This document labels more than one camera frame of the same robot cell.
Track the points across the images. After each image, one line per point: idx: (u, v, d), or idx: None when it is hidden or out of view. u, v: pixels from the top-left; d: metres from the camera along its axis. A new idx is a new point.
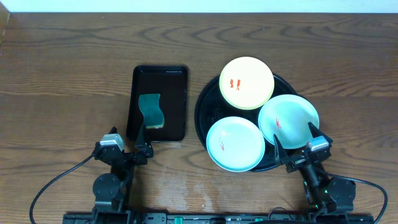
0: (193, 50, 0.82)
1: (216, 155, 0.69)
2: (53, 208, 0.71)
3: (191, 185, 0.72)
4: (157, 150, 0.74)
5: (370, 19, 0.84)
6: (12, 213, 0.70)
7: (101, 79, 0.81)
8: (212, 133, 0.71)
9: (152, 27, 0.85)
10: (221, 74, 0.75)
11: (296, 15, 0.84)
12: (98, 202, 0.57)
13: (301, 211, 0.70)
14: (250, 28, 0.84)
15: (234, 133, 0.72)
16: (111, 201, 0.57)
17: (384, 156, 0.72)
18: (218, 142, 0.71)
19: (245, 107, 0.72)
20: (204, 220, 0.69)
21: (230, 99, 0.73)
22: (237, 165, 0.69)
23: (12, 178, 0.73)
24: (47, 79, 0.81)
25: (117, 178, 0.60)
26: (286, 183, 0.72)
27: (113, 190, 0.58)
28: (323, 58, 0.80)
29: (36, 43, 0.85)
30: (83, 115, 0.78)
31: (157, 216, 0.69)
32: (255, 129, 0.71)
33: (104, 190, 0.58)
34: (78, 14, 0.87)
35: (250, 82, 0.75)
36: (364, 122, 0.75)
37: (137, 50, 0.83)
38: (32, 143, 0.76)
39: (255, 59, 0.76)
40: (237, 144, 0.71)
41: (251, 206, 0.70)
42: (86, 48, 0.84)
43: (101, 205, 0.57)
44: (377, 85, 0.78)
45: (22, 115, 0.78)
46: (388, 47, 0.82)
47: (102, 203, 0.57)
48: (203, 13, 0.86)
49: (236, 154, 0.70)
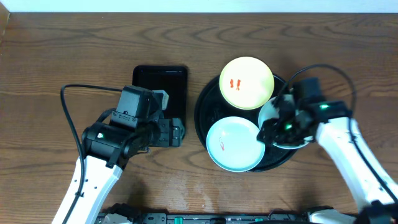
0: (193, 50, 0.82)
1: (216, 156, 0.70)
2: (53, 207, 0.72)
3: (191, 185, 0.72)
4: (158, 150, 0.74)
5: (372, 19, 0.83)
6: (13, 212, 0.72)
7: (101, 78, 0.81)
8: (212, 133, 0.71)
9: (152, 27, 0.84)
10: (221, 74, 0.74)
11: (297, 15, 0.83)
12: (71, 126, 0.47)
13: (300, 211, 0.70)
14: (250, 28, 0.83)
15: (234, 133, 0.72)
16: (138, 94, 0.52)
17: (382, 157, 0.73)
18: (218, 142, 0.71)
19: (245, 107, 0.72)
20: (204, 220, 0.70)
21: (230, 99, 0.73)
22: (237, 165, 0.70)
23: (12, 178, 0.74)
24: (46, 79, 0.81)
25: (153, 94, 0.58)
26: (286, 183, 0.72)
27: (147, 92, 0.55)
28: (323, 59, 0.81)
29: (35, 43, 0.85)
30: (83, 115, 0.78)
31: (157, 216, 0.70)
32: (255, 128, 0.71)
33: (136, 88, 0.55)
34: (77, 13, 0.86)
35: (250, 82, 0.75)
36: (364, 123, 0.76)
37: (137, 50, 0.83)
38: (32, 143, 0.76)
39: (255, 58, 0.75)
40: (237, 143, 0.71)
41: (252, 206, 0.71)
42: (86, 48, 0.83)
43: (124, 99, 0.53)
44: (378, 86, 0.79)
45: (22, 115, 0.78)
46: (389, 48, 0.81)
47: (130, 93, 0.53)
48: (203, 13, 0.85)
49: (234, 153, 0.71)
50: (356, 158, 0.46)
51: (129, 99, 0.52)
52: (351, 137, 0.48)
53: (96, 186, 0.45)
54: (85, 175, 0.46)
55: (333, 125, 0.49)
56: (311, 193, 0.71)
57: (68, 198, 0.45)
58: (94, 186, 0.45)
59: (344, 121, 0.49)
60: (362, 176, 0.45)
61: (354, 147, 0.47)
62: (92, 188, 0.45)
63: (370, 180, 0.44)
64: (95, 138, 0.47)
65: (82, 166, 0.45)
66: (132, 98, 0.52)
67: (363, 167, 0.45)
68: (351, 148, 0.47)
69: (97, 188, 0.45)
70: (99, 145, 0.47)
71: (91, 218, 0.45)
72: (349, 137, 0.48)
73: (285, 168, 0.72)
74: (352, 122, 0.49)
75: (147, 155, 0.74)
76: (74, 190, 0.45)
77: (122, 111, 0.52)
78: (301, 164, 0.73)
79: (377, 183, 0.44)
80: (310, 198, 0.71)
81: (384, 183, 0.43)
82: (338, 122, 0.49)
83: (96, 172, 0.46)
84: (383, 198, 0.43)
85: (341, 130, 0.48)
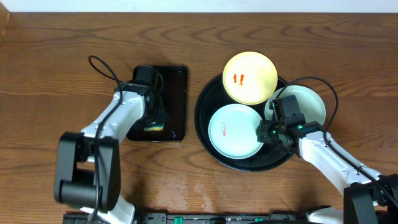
0: (193, 50, 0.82)
1: (215, 140, 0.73)
2: (53, 208, 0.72)
3: (191, 185, 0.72)
4: (158, 150, 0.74)
5: (372, 19, 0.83)
6: (13, 213, 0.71)
7: (101, 78, 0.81)
8: (217, 117, 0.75)
9: (152, 27, 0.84)
10: (227, 68, 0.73)
11: (297, 15, 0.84)
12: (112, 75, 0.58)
13: (300, 211, 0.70)
14: (250, 28, 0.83)
15: (237, 120, 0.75)
16: (152, 67, 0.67)
17: (383, 156, 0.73)
18: (221, 126, 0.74)
19: (240, 104, 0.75)
20: (204, 220, 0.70)
21: (232, 93, 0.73)
22: (232, 152, 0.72)
23: (12, 178, 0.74)
24: (46, 79, 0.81)
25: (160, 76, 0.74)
26: (286, 183, 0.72)
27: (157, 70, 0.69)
28: (323, 58, 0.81)
29: (35, 43, 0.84)
30: (83, 115, 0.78)
31: (157, 216, 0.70)
32: (255, 113, 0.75)
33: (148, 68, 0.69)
34: (77, 13, 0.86)
35: (254, 78, 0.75)
36: (364, 123, 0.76)
37: (137, 50, 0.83)
38: (31, 143, 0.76)
39: (263, 55, 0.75)
40: (239, 129, 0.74)
41: (252, 206, 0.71)
42: (86, 48, 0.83)
43: (139, 70, 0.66)
44: (378, 85, 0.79)
45: (22, 115, 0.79)
46: (388, 48, 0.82)
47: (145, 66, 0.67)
48: (203, 13, 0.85)
49: (234, 139, 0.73)
50: (333, 155, 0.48)
51: (145, 71, 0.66)
52: (326, 142, 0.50)
53: (132, 102, 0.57)
54: (124, 96, 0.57)
55: (309, 138, 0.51)
56: (311, 193, 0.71)
57: (112, 106, 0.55)
58: (130, 102, 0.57)
59: (320, 134, 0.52)
60: (339, 168, 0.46)
61: (330, 150, 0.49)
62: (129, 102, 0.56)
63: (349, 170, 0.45)
64: (127, 86, 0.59)
65: (122, 91, 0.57)
66: (145, 69, 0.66)
67: (340, 160, 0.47)
68: (328, 150, 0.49)
69: (133, 100, 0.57)
70: (132, 89, 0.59)
71: (127, 123, 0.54)
72: (324, 142, 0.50)
73: (285, 168, 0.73)
74: (328, 134, 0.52)
75: (147, 155, 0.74)
76: (114, 103, 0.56)
77: (139, 80, 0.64)
78: (301, 164, 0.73)
79: (354, 170, 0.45)
80: (310, 198, 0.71)
81: (359, 168, 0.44)
82: (313, 135, 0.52)
83: (131, 96, 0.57)
84: (362, 181, 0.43)
85: (317, 139, 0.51)
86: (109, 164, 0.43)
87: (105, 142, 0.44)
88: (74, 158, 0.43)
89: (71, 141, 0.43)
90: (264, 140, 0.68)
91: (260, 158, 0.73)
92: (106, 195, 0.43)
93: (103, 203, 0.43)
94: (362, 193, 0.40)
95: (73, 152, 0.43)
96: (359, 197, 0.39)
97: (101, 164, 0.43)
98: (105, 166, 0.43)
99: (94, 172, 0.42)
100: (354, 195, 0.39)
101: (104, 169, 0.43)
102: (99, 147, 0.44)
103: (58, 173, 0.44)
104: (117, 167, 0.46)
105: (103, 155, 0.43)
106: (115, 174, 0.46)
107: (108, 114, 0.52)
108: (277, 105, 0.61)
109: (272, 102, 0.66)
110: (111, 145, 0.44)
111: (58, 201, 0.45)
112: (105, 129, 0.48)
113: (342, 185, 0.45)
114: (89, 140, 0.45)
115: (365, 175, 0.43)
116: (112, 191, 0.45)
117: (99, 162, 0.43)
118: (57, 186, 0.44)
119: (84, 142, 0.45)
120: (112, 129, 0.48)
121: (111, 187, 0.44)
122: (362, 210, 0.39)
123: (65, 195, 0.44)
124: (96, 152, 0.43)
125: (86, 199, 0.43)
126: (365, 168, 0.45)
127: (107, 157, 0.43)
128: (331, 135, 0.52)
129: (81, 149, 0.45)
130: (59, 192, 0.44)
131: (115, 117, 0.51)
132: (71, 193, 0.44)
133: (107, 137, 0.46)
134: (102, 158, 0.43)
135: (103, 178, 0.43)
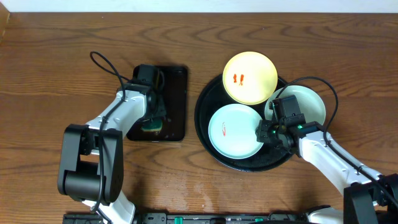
0: (193, 50, 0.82)
1: (215, 140, 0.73)
2: (53, 208, 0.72)
3: (191, 185, 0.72)
4: (158, 150, 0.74)
5: (372, 19, 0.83)
6: (13, 213, 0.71)
7: (101, 78, 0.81)
8: (217, 117, 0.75)
9: (152, 27, 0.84)
10: (227, 68, 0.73)
11: (297, 15, 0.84)
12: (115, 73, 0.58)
13: (300, 211, 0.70)
14: (250, 28, 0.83)
15: (237, 120, 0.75)
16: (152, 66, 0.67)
17: (382, 157, 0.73)
18: (221, 126, 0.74)
19: (240, 104, 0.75)
20: (204, 220, 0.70)
21: (232, 93, 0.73)
22: (232, 152, 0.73)
23: (12, 178, 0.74)
24: (46, 79, 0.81)
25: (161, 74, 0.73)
26: (286, 183, 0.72)
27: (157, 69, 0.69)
28: (323, 58, 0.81)
29: (35, 43, 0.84)
30: (83, 115, 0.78)
31: (157, 216, 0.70)
32: (254, 113, 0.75)
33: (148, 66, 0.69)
34: (77, 13, 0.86)
35: (254, 78, 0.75)
36: (364, 123, 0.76)
37: (137, 50, 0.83)
38: (31, 143, 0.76)
39: (262, 56, 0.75)
40: (239, 129, 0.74)
41: (252, 206, 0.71)
42: (86, 48, 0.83)
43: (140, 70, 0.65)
44: (377, 85, 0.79)
45: (22, 115, 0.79)
46: (388, 48, 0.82)
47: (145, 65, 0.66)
48: (203, 13, 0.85)
49: (234, 140, 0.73)
50: (333, 155, 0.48)
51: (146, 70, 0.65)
52: (326, 142, 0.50)
53: (134, 99, 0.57)
54: (126, 94, 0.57)
55: (309, 138, 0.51)
56: (311, 193, 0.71)
57: (115, 102, 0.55)
58: (133, 99, 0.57)
59: (319, 134, 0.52)
60: (339, 168, 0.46)
61: (330, 150, 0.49)
62: (132, 100, 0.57)
63: (349, 169, 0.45)
64: (129, 86, 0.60)
65: (124, 90, 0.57)
66: (146, 68, 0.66)
67: (339, 160, 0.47)
68: (328, 150, 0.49)
69: (135, 98, 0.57)
70: (134, 88, 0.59)
71: (129, 120, 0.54)
72: (324, 142, 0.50)
73: (285, 168, 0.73)
74: (328, 134, 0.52)
75: (147, 155, 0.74)
76: (118, 99, 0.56)
77: (140, 79, 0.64)
78: (301, 164, 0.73)
79: (354, 170, 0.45)
80: (309, 198, 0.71)
81: (359, 168, 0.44)
82: (313, 135, 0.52)
83: (133, 94, 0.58)
84: (362, 181, 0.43)
85: (317, 139, 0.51)
86: (114, 154, 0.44)
87: (109, 133, 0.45)
88: (78, 150, 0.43)
89: (76, 132, 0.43)
90: (264, 140, 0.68)
91: (260, 158, 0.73)
92: (109, 185, 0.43)
93: (106, 193, 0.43)
94: (362, 194, 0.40)
95: (78, 144, 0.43)
96: (359, 197, 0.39)
97: (106, 154, 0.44)
98: (109, 157, 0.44)
99: (99, 161, 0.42)
100: (354, 196, 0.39)
101: (109, 159, 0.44)
102: (104, 138, 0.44)
103: (61, 164, 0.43)
104: (120, 160, 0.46)
105: (107, 146, 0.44)
106: (119, 166, 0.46)
107: (111, 109, 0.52)
108: (277, 105, 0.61)
109: (272, 102, 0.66)
110: (115, 137, 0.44)
111: (61, 192, 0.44)
112: (109, 122, 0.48)
113: (343, 185, 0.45)
114: (93, 132, 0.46)
115: (365, 175, 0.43)
116: (115, 183, 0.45)
117: (103, 152, 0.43)
118: (60, 177, 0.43)
119: (89, 134, 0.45)
120: (115, 125, 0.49)
121: (114, 178, 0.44)
122: (362, 210, 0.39)
123: (68, 185, 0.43)
124: (101, 143, 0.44)
125: (89, 190, 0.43)
126: (365, 167, 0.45)
127: (112, 147, 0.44)
128: (331, 135, 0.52)
129: (84, 142, 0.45)
130: (62, 182, 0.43)
131: (119, 112, 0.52)
132: (75, 184, 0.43)
133: (111, 130, 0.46)
134: (107, 149, 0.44)
135: (107, 168, 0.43)
